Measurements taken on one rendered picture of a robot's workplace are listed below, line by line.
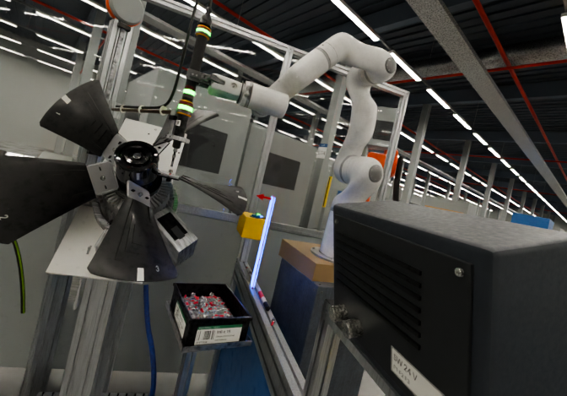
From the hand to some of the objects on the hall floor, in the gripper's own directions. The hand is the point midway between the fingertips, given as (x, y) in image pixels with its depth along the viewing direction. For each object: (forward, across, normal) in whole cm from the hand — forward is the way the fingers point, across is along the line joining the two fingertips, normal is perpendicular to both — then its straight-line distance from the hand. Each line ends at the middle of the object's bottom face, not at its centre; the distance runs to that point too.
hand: (193, 77), depth 92 cm
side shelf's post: (+11, -55, +151) cm, 161 cm away
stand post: (+13, -33, +151) cm, 155 cm away
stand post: (+13, -10, +151) cm, 152 cm away
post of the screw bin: (-18, +11, +150) cm, 152 cm away
